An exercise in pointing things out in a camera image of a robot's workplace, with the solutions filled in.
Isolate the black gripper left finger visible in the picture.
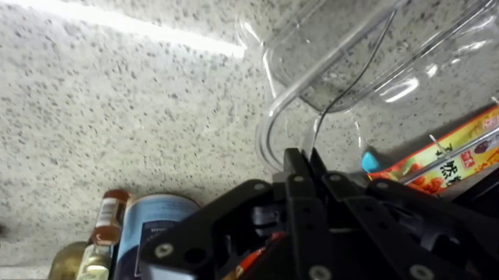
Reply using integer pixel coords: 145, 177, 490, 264
141, 148, 334, 280

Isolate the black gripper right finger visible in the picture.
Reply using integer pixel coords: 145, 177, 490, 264
310, 149, 499, 280

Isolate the clear glass cup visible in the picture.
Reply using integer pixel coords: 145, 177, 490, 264
236, 0, 499, 174

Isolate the yellow seasoning packet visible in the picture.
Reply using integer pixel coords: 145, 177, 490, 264
368, 102, 499, 197

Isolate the dark jar white lid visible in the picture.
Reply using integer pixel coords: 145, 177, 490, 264
111, 193, 203, 280

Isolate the small brown spice bottle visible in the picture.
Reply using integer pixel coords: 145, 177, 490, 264
91, 188, 131, 249

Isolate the yellow oil bottle black cap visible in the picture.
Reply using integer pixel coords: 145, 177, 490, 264
49, 239, 114, 280

